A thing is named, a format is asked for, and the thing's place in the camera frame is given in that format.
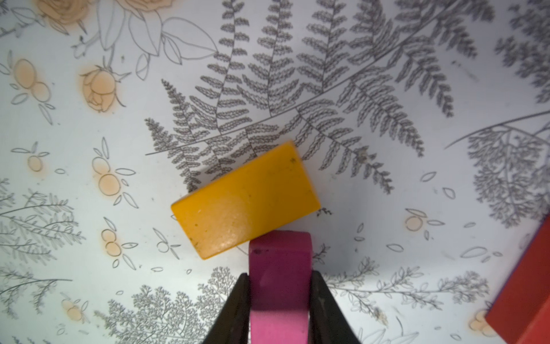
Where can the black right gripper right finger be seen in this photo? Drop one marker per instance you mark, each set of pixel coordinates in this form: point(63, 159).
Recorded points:
point(327, 324)

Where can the pink wooden block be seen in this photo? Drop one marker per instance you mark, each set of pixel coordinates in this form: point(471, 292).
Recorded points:
point(280, 270)

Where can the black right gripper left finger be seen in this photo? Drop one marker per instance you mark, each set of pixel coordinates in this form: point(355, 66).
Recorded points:
point(232, 324)

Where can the red wooden block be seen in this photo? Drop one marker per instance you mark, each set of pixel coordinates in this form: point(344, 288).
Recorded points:
point(520, 313)

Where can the yellow-orange wooden block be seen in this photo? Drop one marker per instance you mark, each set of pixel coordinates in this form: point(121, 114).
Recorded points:
point(264, 194)

